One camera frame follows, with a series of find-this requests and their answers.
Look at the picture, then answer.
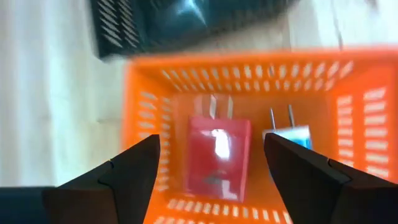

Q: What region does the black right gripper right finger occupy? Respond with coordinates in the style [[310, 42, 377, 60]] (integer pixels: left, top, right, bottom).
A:
[[263, 133, 398, 224]]

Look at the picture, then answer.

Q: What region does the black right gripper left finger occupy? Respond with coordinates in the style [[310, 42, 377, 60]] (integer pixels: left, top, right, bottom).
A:
[[42, 134, 161, 224]]

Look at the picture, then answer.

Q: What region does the small blue white charger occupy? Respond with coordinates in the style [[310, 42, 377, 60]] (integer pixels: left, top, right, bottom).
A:
[[262, 105, 313, 150]]

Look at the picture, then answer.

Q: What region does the large red charger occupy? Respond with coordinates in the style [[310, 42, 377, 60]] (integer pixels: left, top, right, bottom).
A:
[[183, 95, 252, 203]]

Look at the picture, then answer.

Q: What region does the orange slotted plastic basket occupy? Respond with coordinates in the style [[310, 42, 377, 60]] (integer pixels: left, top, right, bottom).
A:
[[121, 46, 398, 224]]

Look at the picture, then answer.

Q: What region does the black slotted plastic basket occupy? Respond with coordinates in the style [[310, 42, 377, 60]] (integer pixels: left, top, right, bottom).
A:
[[90, 0, 299, 60]]

